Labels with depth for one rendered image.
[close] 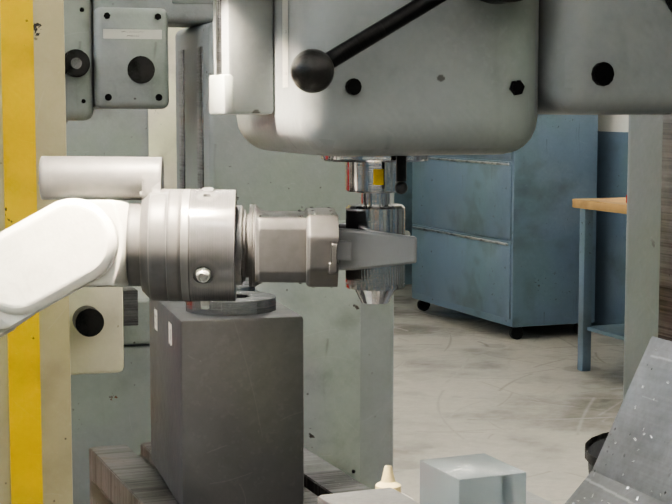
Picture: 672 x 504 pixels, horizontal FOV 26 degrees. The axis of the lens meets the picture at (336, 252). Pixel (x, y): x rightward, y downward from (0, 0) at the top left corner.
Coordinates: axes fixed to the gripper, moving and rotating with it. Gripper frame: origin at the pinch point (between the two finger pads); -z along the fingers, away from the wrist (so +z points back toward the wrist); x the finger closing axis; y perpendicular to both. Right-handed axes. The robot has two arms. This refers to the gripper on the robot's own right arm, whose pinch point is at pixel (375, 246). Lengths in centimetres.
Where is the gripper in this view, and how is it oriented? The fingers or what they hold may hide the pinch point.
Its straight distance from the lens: 115.2
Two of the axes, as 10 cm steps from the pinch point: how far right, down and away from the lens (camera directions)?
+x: -0.4, -1.0, 9.9
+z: -10.0, -0.1, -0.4
